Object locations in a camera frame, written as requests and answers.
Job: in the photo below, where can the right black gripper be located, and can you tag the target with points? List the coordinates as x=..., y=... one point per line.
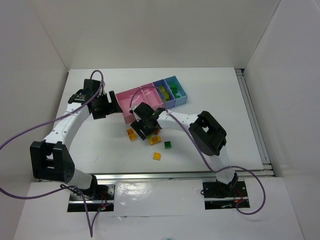
x=144, y=125

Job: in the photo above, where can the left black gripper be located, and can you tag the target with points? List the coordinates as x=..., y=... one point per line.
x=107, y=104

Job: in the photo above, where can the brown lego brick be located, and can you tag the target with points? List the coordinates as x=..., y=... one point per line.
x=156, y=131

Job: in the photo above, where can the orange sloped lego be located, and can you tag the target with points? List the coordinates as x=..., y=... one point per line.
x=154, y=140

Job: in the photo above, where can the orange square lego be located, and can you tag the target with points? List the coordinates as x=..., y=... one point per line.
x=156, y=156

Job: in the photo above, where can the lime long lego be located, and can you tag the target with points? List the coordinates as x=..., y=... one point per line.
x=165, y=95

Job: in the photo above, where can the dark green small lego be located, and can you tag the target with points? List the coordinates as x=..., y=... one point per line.
x=176, y=95

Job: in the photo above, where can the dark green long lego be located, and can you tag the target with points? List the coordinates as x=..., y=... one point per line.
x=173, y=87

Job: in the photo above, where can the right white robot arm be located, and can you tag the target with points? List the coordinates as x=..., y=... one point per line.
x=205, y=133

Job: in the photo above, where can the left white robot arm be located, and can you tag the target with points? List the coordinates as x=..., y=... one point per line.
x=51, y=159

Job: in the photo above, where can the large pink container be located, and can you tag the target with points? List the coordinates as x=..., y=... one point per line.
x=124, y=98

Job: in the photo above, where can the small pink container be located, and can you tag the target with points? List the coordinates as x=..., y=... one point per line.
x=152, y=96

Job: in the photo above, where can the dark green square lego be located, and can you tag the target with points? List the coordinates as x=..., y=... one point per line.
x=167, y=145

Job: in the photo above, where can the purple blue container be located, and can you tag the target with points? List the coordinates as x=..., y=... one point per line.
x=171, y=103

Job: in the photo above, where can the light blue container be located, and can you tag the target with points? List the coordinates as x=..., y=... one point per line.
x=180, y=90

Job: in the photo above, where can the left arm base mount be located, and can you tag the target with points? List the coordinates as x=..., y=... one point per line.
x=103, y=200

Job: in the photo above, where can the aluminium rail front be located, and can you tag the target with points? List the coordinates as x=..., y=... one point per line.
x=154, y=176

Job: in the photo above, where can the aluminium rail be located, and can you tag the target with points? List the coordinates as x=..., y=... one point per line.
x=154, y=176
x=267, y=167

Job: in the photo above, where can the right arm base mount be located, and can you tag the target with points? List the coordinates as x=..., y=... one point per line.
x=216, y=199

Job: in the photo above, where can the aluminium rail right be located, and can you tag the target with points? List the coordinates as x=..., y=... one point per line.
x=267, y=167

